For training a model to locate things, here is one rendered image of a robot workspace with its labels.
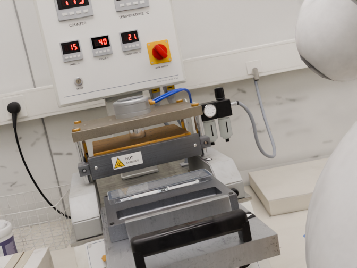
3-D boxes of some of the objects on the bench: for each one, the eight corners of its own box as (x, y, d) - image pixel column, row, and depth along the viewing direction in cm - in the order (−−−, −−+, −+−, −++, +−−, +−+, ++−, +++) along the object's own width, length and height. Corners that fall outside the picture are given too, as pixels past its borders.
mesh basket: (7, 233, 142) (-3, 197, 140) (83, 219, 141) (74, 182, 139) (-24, 264, 120) (-36, 222, 118) (66, 248, 119) (56, 205, 117)
